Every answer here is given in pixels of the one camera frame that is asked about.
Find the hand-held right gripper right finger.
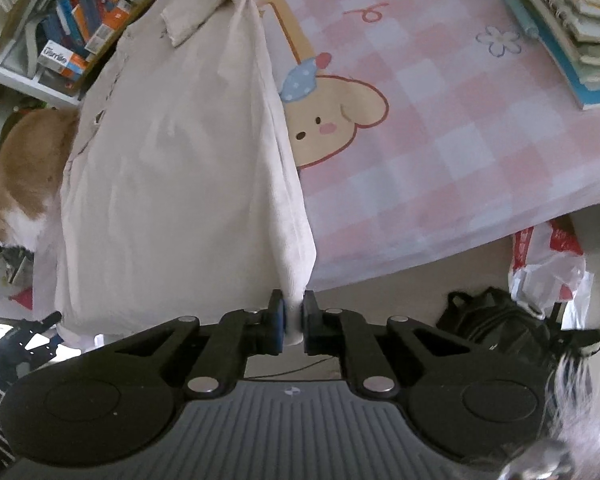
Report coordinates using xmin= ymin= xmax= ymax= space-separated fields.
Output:
xmin=302 ymin=290 xmax=473 ymax=401

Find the pink checked bed sheet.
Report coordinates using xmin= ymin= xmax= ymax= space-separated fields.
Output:
xmin=240 ymin=0 xmax=600 ymax=293

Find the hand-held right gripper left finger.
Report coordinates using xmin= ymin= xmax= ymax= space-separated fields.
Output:
xmin=107 ymin=289 xmax=287 ymax=396

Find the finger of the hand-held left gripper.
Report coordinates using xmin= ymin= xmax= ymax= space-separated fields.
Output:
xmin=2 ymin=311 xmax=63 ymax=361

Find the cream collared shirt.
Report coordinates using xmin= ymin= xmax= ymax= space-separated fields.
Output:
xmin=32 ymin=0 xmax=317 ymax=351

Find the stack of notebooks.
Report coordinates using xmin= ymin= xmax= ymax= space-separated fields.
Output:
xmin=472 ymin=0 xmax=600 ymax=111

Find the tall white orange box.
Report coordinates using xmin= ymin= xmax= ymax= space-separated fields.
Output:
xmin=36 ymin=40 xmax=90 ymax=80

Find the blurred pale plastic wrap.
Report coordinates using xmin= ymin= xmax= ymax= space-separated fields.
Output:
xmin=497 ymin=305 xmax=600 ymax=480

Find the red white plastic bag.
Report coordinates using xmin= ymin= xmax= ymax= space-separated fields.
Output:
xmin=509 ymin=220 xmax=596 ymax=331

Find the orange cat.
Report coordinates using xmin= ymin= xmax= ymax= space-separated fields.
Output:
xmin=0 ymin=107 xmax=81 ymax=253

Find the wooden bookshelf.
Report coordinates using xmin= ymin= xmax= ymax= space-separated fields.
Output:
xmin=0 ymin=0 xmax=201 ymax=111

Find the flat orange box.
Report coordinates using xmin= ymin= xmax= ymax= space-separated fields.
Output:
xmin=101 ymin=1 xmax=132 ymax=31

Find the black backpack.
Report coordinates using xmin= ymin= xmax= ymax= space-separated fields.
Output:
xmin=436 ymin=287 xmax=600 ymax=376

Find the row of books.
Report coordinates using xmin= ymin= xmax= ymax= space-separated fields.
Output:
xmin=0 ymin=0 xmax=181 ymax=61

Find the white shelf post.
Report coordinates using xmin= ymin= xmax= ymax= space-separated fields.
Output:
xmin=0 ymin=57 xmax=81 ymax=109

